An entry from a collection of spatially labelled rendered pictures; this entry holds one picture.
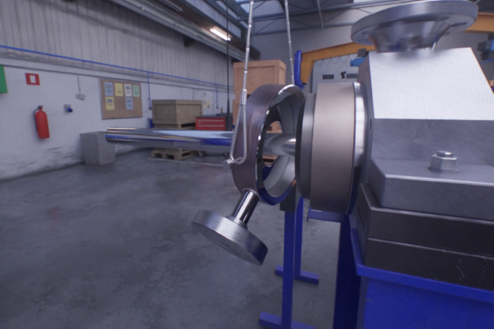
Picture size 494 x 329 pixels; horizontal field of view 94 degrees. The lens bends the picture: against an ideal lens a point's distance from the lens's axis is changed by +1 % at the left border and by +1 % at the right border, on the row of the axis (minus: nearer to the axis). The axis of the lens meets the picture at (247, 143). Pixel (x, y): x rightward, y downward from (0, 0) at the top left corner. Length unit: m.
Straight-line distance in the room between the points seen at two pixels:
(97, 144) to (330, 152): 5.24
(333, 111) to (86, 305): 1.82
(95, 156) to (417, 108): 5.53
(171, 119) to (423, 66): 5.22
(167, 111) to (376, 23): 5.19
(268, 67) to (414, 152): 4.55
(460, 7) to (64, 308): 2.19
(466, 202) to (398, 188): 0.08
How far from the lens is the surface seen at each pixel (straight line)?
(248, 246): 0.54
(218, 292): 1.82
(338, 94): 0.62
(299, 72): 8.23
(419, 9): 0.65
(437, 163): 0.45
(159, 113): 5.77
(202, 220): 0.57
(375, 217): 0.40
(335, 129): 0.56
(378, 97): 0.53
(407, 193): 0.40
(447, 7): 0.67
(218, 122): 5.42
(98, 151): 5.59
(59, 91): 5.85
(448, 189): 0.41
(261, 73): 4.98
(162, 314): 1.76
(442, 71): 0.61
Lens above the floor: 1.21
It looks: 9 degrees down
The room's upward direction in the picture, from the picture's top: straight up
